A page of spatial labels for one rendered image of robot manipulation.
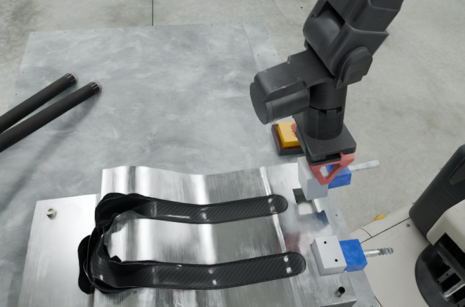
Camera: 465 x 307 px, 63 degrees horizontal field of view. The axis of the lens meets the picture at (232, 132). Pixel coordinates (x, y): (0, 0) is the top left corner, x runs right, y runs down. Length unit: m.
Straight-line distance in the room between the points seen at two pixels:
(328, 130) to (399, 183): 1.46
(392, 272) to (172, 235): 0.92
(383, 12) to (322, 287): 0.40
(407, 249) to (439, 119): 1.09
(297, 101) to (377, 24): 0.13
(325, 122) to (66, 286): 0.46
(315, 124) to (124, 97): 0.58
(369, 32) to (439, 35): 2.67
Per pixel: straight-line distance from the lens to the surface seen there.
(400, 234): 1.48
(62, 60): 1.15
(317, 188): 0.64
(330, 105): 0.51
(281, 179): 0.72
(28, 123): 0.88
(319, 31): 0.45
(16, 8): 3.10
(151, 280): 0.60
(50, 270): 0.70
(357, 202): 1.84
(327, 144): 0.55
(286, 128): 0.87
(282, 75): 0.47
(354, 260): 0.66
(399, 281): 1.40
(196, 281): 0.62
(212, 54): 1.11
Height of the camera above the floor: 1.47
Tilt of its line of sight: 49 degrees down
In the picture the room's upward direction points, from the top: 5 degrees clockwise
